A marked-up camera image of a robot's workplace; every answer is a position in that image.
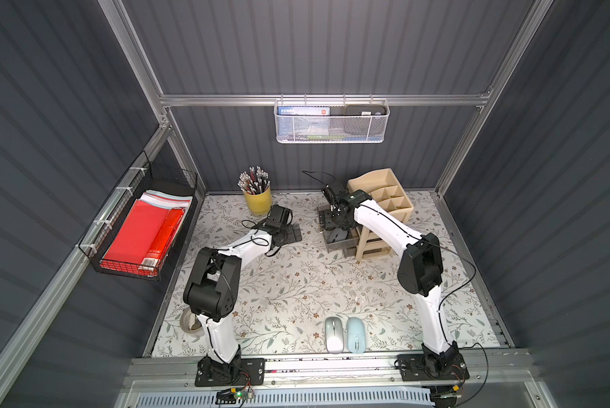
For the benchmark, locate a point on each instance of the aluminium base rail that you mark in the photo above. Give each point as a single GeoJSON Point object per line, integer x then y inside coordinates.
{"type": "Point", "coordinates": [497, 365]}

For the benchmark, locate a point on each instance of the small green circuit board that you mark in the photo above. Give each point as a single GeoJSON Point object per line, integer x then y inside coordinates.
{"type": "Point", "coordinates": [234, 396]}

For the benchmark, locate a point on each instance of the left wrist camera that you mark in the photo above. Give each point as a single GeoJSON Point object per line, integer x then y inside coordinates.
{"type": "Point", "coordinates": [278, 217]}

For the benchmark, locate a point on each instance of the black device in basket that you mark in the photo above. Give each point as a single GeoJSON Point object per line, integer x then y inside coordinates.
{"type": "Point", "coordinates": [359, 110]}

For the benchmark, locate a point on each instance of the bundle of pens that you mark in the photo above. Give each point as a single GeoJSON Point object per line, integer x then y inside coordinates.
{"type": "Point", "coordinates": [254, 181]}

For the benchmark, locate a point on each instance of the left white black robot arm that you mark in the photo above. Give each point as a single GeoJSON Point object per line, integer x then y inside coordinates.
{"type": "Point", "coordinates": [213, 286]}

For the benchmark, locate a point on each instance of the dark grey computer mouse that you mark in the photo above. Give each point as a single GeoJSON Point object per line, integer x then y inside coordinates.
{"type": "Point", "coordinates": [336, 235]}

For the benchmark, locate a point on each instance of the blue box in basket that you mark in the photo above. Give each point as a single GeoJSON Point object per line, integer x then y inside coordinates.
{"type": "Point", "coordinates": [302, 122]}

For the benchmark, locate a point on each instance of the yellow pen cup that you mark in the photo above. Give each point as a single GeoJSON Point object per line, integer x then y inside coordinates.
{"type": "Point", "coordinates": [259, 204]}

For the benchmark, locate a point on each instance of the red folder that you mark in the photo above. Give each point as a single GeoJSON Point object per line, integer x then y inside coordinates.
{"type": "Point", "coordinates": [144, 239]}

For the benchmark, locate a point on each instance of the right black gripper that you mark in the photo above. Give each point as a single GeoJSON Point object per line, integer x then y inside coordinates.
{"type": "Point", "coordinates": [330, 220]}

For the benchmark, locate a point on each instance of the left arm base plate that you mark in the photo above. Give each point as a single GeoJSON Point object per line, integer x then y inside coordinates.
{"type": "Point", "coordinates": [241, 372]}

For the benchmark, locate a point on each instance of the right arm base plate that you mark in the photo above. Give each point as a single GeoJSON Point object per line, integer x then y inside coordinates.
{"type": "Point", "coordinates": [419, 368]}

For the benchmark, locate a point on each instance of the roll of tape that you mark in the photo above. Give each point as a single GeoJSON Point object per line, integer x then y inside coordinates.
{"type": "Point", "coordinates": [190, 324]}

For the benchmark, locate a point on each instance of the beige drawer organizer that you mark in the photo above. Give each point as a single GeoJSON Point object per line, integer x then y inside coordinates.
{"type": "Point", "coordinates": [388, 197]}

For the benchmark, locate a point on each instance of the white wire wall basket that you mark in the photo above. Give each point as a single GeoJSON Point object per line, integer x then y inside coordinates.
{"type": "Point", "coordinates": [343, 130]}

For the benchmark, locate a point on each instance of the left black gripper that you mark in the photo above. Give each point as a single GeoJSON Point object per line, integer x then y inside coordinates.
{"type": "Point", "coordinates": [290, 235]}

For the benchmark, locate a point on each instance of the black wire side basket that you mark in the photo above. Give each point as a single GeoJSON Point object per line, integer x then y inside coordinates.
{"type": "Point", "coordinates": [158, 183]}

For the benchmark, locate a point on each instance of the light blue computer mouse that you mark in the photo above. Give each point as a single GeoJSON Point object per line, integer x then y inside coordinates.
{"type": "Point", "coordinates": [356, 337]}

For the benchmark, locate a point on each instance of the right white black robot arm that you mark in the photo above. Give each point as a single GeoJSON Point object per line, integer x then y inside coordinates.
{"type": "Point", "coordinates": [419, 273]}

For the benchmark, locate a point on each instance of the white ventilation grille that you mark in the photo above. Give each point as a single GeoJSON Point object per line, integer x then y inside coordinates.
{"type": "Point", "coordinates": [392, 396]}

